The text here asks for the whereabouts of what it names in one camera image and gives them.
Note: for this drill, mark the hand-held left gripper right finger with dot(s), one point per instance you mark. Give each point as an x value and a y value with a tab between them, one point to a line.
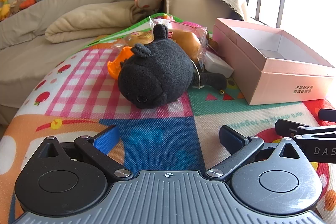
232	138

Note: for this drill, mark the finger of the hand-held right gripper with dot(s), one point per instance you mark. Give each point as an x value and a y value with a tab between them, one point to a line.
288	127
328	113

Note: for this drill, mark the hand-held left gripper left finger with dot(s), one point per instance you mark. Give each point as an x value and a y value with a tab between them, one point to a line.
107	138

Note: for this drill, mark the pink cardboard box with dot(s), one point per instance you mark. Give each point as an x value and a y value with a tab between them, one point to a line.
278	71

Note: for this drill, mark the black plush toy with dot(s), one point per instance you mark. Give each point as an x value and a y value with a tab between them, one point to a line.
157	74

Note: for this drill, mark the brown plush toy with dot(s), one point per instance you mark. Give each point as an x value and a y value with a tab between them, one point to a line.
213	43

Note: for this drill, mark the large packaged bread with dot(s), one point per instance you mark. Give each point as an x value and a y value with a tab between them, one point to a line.
186	40

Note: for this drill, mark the small golden bell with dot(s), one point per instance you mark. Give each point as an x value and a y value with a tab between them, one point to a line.
222	92

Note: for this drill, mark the colourful play mat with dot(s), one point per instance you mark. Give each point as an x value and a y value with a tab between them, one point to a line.
78	98

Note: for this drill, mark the white rectangular box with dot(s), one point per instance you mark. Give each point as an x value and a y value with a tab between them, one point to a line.
219	65

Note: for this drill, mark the beige folded blanket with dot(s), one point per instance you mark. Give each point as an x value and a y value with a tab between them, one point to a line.
99	19

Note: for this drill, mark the orange carrot plush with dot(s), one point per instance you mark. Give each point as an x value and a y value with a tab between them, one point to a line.
27	3

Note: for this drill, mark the small tan plush toy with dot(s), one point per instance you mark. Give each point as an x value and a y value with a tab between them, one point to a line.
16	5

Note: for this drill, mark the yellow plush toy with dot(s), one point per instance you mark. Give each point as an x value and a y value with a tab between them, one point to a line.
4	7

